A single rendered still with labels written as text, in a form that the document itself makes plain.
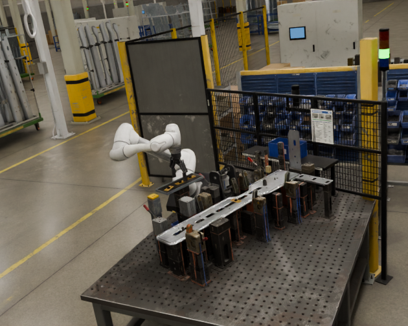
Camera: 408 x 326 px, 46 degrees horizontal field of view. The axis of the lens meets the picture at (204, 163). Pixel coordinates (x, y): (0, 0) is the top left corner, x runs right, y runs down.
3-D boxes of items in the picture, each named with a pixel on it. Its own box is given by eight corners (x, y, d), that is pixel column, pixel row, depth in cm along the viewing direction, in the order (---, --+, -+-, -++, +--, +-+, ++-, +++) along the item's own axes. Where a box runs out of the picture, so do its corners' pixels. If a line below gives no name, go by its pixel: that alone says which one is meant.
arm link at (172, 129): (172, 141, 359) (162, 147, 349) (169, 121, 354) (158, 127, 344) (184, 142, 354) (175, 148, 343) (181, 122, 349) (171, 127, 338)
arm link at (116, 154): (120, 154, 371) (123, 138, 377) (104, 158, 381) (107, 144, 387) (132, 161, 380) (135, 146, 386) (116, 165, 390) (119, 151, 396)
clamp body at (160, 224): (166, 270, 336) (158, 224, 324) (157, 265, 344) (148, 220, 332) (177, 264, 342) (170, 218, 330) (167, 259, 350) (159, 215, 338)
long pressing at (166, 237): (175, 248, 305) (174, 246, 305) (153, 238, 321) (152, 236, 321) (302, 174, 392) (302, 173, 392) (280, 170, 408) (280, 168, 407)
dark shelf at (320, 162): (324, 171, 390) (324, 167, 389) (241, 154, 453) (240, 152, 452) (339, 162, 404) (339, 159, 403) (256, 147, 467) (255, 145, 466)
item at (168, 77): (231, 189, 635) (214, 33, 568) (227, 193, 623) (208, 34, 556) (146, 182, 695) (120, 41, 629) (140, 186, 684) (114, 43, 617)
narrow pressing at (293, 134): (301, 170, 399) (298, 130, 388) (289, 167, 407) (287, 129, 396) (301, 169, 399) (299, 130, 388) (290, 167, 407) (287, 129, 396)
